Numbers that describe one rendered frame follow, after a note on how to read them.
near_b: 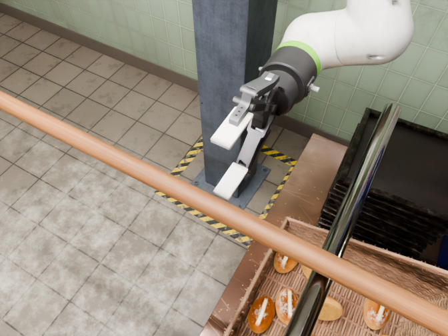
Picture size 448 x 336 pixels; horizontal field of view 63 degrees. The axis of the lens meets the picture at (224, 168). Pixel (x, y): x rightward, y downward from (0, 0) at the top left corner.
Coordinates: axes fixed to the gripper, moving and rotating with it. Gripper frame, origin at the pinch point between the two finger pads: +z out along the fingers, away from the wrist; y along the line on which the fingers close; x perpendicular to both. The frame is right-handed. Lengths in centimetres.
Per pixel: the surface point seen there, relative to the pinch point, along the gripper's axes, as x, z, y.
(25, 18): 240, -116, 116
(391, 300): -26.7, 7.3, -0.8
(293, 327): -18.1, 14.9, 2.4
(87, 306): 57, 21, 120
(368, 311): -37, -13, 57
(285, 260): -12, -14, 56
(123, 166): 13.0, 7.4, -0.4
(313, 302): -19.0, 11.0, 2.1
